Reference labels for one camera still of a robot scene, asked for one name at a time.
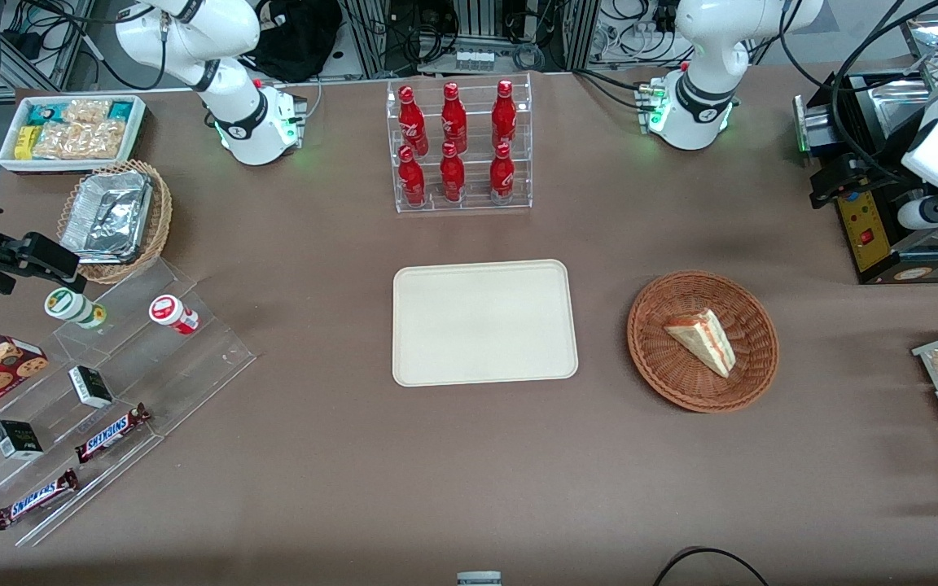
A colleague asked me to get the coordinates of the black bag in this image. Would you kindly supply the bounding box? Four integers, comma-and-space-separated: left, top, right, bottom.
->
243, 0, 344, 84

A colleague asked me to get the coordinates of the green capped drink bottle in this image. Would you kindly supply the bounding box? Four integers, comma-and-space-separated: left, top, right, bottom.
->
44, 286, 108, 330

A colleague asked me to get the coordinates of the large clear bag of crackers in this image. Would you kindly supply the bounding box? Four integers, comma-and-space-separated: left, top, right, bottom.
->
33, 119, 126, 161

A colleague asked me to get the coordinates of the black food warmer appliance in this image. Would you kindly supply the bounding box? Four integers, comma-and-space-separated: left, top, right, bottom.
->
793, 12, 938, 285

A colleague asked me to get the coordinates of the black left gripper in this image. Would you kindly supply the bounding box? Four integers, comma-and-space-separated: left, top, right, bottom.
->
809, 155, 927, 210

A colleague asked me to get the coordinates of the steel warmer pan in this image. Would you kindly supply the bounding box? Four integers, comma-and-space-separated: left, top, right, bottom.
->
866, 80, 930, 143

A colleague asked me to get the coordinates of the triangular sandwich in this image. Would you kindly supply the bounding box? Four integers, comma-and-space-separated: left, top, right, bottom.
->
664, 308, 737, 379

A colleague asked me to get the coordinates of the light wicker basket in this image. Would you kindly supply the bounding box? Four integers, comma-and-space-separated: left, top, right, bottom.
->
56, 159, 173, 285

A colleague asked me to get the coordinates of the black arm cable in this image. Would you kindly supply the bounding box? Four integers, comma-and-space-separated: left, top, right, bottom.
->
777, 0, 938, 190

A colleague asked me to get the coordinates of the Snickers bar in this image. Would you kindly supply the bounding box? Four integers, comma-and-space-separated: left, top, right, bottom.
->
74, 403, 152, 465
0, 469, 80, 531

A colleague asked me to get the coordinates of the clear acrylic stepped display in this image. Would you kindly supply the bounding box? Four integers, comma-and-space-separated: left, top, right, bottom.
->
0, 259, 257, 548

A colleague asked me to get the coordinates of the beige rectangular tray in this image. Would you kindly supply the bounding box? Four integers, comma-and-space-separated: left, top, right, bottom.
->
392, 259, 580, 387

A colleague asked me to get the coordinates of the clear acrylic bottle rack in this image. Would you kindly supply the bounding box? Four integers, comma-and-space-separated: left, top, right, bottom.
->
386, 73, 533, 214

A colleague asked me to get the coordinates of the small black box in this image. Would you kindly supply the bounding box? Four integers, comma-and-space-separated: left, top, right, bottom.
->
68, 365, 114, 409
0, 420, 45, 461

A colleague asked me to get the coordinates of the black cable loop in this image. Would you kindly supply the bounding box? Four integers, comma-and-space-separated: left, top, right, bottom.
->
651, 546, 771, 586

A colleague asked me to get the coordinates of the silver foil tray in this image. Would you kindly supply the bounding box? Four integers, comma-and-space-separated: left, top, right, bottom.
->
59, 170, 154, 265

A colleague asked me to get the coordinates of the brown round wicker basket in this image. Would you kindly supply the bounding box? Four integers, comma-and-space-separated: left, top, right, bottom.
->
627, 270, 780, 413

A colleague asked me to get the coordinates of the white rectangular snack bin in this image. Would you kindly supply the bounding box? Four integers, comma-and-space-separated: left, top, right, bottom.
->
0, 94, 148, 175

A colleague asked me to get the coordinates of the red capped drink bottle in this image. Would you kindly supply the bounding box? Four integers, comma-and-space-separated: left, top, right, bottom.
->
148, 295, 200, 335

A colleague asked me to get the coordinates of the red cola bottle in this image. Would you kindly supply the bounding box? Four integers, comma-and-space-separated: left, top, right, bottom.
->
489, 142, 516, 201
491, 79, 518, 149
439, 141, 467, 203
399, 85, 430, 157
397, 145, 427, 207
440, 81, 468, 154

